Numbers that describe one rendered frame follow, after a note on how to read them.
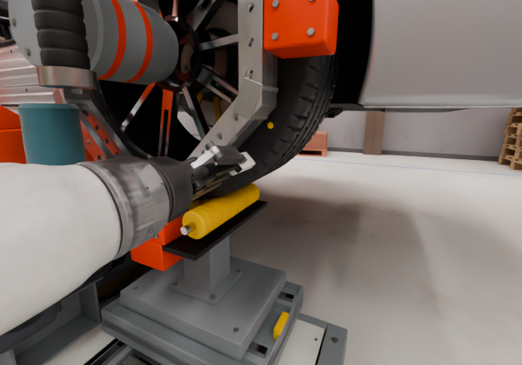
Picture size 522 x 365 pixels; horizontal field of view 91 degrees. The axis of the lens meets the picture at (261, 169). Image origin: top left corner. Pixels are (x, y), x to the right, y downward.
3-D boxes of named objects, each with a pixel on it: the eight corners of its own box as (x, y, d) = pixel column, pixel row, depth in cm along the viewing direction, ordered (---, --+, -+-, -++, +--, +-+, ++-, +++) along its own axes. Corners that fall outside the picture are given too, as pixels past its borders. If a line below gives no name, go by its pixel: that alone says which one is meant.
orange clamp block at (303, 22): (281, 59, 43) (335, 55, 39) (261, 49, 36) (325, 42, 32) (282, 13, 41) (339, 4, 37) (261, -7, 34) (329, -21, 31)
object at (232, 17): (257, 137, 71) (283, 8, 61) (244, 140, 64) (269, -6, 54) (171, 112, 82) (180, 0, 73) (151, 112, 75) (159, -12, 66)
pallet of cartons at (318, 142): (331, 151, 496) (332, 131, 488) (325, 158, 422) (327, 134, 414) (276, 148, 535) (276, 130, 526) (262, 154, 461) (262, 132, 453)
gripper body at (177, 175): (145, 244, 28) (199, 214, 37) (183, 201, 25) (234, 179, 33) (108, 192, 29) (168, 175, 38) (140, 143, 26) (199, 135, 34)
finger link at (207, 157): (167, 174, 30) (189, 144, 28) (196, 165, 35) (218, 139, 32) (179, 189, 30) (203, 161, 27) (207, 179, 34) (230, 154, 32)
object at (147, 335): (302, 307, 86) (304, 283, 84) (254, 421, 55) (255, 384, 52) (187, 269, 107) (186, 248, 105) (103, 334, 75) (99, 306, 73)
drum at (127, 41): (185, 85, 51) (181, 7, 48) (69, 68, 32) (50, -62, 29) (136, 88, 57) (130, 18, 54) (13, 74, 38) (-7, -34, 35)
